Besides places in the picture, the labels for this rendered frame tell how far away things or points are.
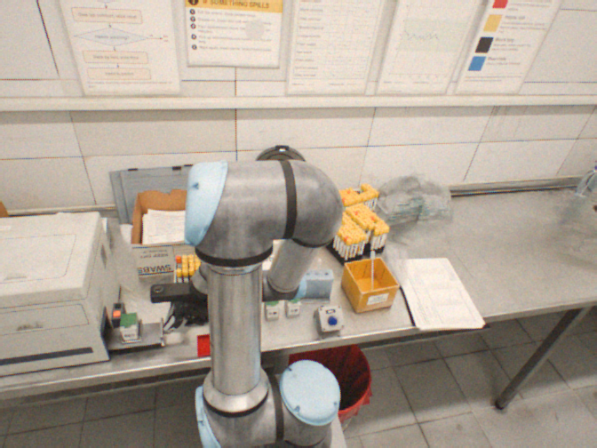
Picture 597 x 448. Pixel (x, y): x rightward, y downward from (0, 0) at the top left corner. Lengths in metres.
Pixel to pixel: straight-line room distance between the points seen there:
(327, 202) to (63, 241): 0.75
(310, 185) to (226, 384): 0.36
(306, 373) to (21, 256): 0.71
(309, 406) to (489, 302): 0.90
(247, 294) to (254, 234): 0.11
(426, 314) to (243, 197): 0.95
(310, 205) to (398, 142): 1.18
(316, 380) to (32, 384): 0.75
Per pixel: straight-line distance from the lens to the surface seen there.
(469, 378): 2.43
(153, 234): 1.46
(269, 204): 0.53
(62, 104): 1.43
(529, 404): 2.50
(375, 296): 1.27
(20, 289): 1.05
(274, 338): 1.21
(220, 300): 0.61
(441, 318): 1.37
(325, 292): 1.29
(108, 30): 1.36
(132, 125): 1.47
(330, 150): 1.59
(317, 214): 0.55
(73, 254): 1.09
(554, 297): 1.68
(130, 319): 1.16
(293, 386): 0.78
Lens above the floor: 1.87
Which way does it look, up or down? 39 degrees down
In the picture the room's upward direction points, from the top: 6 degrees clockwise
